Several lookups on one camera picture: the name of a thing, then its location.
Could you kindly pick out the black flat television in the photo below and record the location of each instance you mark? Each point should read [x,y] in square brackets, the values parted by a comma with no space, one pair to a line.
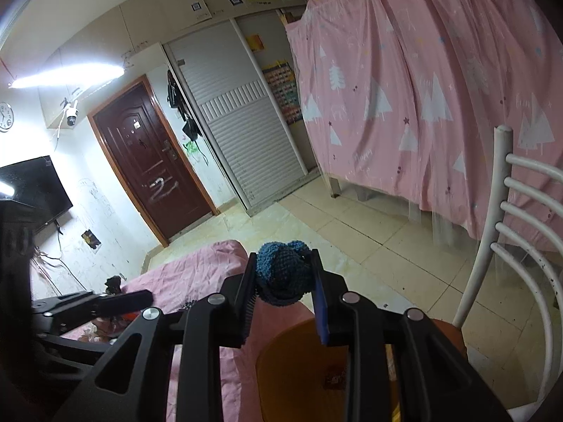
[35,189]

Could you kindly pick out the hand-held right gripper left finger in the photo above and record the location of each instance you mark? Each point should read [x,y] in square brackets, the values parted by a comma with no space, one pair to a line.
[249,305]

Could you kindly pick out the grey sliding wardrobe door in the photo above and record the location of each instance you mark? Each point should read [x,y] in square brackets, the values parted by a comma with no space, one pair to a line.
[246,140]

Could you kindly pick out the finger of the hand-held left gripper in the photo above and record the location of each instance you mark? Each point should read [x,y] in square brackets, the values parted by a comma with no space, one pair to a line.
[110,302]
[79,346]

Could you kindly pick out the round wall clock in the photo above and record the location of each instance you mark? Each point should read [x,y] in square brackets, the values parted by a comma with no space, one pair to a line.
[5,116]

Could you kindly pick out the orange wall poster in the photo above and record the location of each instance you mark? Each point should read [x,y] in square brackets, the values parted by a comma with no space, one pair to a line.
[255,43]

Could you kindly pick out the white security camera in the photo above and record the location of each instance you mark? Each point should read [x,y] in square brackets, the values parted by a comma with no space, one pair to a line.
[71,114]

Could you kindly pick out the black hanging bag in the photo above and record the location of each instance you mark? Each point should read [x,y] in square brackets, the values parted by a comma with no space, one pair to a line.
[173,90]
[191,127]

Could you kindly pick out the broken wall socket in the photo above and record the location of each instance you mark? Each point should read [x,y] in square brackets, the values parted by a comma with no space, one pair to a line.
[91,239]

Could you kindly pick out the pink bedsheet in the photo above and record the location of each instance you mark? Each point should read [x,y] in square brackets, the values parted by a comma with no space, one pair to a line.
[198,268]

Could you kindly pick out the white metal chair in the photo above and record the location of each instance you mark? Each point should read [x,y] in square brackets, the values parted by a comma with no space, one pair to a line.
[503,162]

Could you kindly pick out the blue knitted sock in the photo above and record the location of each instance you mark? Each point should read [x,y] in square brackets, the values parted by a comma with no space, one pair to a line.
[281,268]

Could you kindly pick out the colourful grid wall chart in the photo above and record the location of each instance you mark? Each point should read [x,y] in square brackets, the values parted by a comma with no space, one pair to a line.
[282,92]

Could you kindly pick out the fluorescent tube light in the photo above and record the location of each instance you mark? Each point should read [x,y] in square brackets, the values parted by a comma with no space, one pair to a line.
[66,75]

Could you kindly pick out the orange plastic bin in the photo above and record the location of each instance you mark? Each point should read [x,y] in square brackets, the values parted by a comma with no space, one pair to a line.
[299,360]

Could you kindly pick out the dark red door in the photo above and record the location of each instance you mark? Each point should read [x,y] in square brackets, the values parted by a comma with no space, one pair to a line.
[145,158]

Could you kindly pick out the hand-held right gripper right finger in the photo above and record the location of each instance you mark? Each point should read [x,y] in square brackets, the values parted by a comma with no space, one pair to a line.
[320,316]

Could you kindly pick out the pink tree-print curtain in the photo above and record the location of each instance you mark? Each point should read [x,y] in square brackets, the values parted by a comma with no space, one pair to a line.
[418,74]

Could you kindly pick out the white sheer bed netting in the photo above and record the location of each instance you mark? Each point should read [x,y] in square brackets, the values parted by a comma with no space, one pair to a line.
[444,228]

